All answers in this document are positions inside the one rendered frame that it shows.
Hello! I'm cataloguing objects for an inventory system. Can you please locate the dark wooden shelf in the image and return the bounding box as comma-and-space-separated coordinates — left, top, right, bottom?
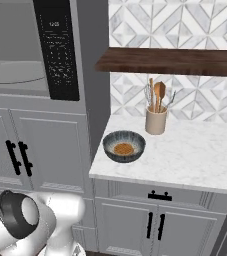
94, 46, 227, 78

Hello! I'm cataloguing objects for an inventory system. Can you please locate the black cupboard handle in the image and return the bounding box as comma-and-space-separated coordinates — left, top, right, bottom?
17, 141, 34, 178
157, 213, 166, 242
5, 139, 22, 176
145, 211, 154, 240

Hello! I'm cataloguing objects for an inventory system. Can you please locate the grey drawer front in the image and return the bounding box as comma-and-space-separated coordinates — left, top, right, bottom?
94, 179, 227, 215

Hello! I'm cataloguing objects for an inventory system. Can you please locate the beige utensil pot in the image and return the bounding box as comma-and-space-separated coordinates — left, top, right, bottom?
144, 104, 169, 136

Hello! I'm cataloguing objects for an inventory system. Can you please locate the dark blue bowl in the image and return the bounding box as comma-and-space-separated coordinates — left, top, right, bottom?
102, 130, 147, 164

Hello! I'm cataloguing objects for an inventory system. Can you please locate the black drawer handle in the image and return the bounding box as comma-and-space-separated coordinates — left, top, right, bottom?
147, 189, 174, 202

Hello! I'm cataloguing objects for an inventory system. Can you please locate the grey base cupboard door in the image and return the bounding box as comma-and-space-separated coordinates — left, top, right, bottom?
94, 197, 160, 256
156, 203, 227, 256

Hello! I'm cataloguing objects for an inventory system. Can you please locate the wooden spoon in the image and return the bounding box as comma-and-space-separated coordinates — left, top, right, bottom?
153, 80, 167, 114

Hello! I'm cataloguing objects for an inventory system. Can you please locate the metal whisk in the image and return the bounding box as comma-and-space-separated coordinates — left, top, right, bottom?
143, 83, 153, 108

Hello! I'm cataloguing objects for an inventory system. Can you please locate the grey built-in microwave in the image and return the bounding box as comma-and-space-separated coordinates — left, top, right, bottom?
0, 0, 86, 102

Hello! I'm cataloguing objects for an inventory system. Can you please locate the metal utensil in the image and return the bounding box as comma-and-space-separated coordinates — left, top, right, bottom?
164, 89, 177, 110

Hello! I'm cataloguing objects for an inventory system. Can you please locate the brown round waffle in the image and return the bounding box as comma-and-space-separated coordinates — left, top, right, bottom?
113, 142, 135, 157

